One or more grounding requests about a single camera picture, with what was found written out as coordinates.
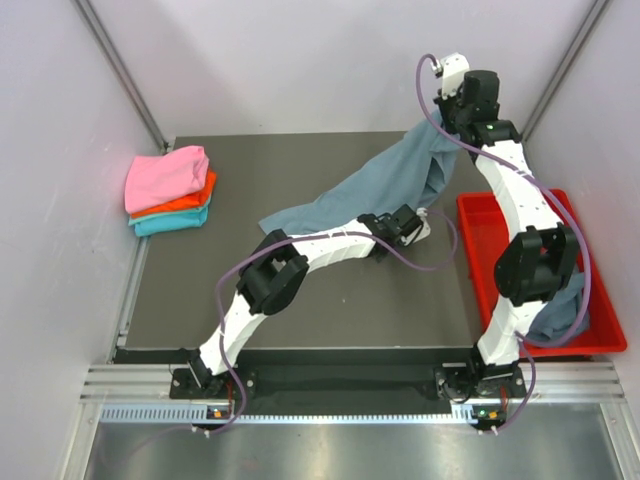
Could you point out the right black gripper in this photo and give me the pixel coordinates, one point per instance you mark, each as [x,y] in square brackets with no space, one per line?
[442,106]

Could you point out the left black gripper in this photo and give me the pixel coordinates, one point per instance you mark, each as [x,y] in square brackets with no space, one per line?
[401,240]

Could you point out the grey-blue polo shirt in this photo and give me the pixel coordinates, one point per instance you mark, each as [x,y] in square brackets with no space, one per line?
[414,171]

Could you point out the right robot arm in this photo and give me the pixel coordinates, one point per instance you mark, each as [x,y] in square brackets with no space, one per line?
[542,252]

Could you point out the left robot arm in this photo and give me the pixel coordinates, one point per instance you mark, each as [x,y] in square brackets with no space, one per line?
[267,282]

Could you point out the red plastic bin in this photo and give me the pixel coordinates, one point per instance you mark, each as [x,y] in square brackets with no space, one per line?
[485,237]

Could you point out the grey-blue shirt in bin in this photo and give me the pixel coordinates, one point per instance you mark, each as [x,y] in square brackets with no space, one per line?
[559,314]

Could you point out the folded teal t-shirt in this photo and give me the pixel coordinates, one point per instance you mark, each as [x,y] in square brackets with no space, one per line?
[168,222]

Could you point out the folded orange t-shirt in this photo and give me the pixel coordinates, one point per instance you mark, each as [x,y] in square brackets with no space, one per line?
[190,201]

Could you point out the folded pink t-shirt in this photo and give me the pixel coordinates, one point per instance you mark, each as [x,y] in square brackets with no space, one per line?
[155,180]

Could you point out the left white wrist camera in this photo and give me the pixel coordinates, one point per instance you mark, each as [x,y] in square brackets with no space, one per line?
[424,229]

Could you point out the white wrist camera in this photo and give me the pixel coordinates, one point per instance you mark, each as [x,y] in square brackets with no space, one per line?
[451,71]
[424,229]

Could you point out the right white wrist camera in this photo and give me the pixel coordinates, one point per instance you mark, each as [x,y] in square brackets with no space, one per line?
[451,71]

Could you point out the grey slotted cable duct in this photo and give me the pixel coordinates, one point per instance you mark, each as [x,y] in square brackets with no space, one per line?
[214,414]

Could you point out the aluminium frame rail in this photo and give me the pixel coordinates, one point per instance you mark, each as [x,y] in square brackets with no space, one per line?
[556,382]

